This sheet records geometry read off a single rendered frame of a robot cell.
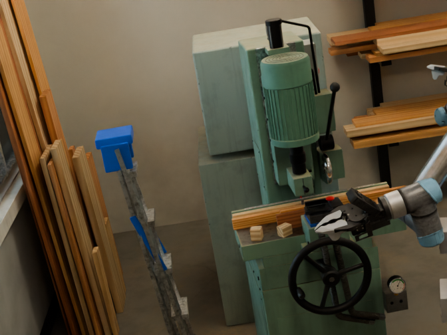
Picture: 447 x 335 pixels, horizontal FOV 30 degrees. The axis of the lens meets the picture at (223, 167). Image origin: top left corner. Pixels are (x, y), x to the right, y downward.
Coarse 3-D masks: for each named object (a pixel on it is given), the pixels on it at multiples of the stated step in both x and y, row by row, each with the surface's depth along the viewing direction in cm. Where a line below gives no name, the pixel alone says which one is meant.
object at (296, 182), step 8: (288, 168) 313; (288, 176) 312; (296, 176) 304; (304, 176) 302; (296, 184) 302; (304, 184) 302; (312, 184) 303; (296, 192) 303; (304, 192) 303; (312, 192) 304
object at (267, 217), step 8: (368, 192) 313; (376, 192) 312; (384, 192) 312; (344, 200) 311; (248, 216) 309; (256, 216) 308; (264, 216) 309; (272, 216) 309; (240, 224) 309; (248, 224) 309; (256, 224) 309; (264, 224) 310
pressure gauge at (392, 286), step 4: (392, 276) 301; (396, 276) 301; (388, 280) 301; (392, 280) 299; (396, 280) 299; (400, 280) 300; (388, 284) 300; (392, 284) 300; (396, 284) 300; (400, 284) 300; (404, 284) 300; (392, 288) 300; (396, 288) 300; (400, 288) 301; (404, 288) 300; (392, 292) 300; (396, 292) 301; (400, 292) 301
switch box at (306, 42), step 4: (304, 40) 328; (308, 40) 326; (304, 44) 321; (308, 44) 320; (304, 48) 319; (308, 48) 320; (308, 52) 320; (316, 52) 321; (312, 56) 321; (316, 56) 321; (312, 60) 321; (316, 60) 322; (312, 64) 322; (316, 64) 322; (312, 68) 322
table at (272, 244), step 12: (264, 228) 307; (276, 228) 305; (300, 228) 302; (384, 228) 299; (396, 228) 300; (240, 240) 300; (264, 240) 297; (276, 240) 296; (288, 240) 296; (300, 240) 297; (252, 252) 296; (264, 252) 296; (276, 252) 297; (288, 252) 297; (348, 252) 290
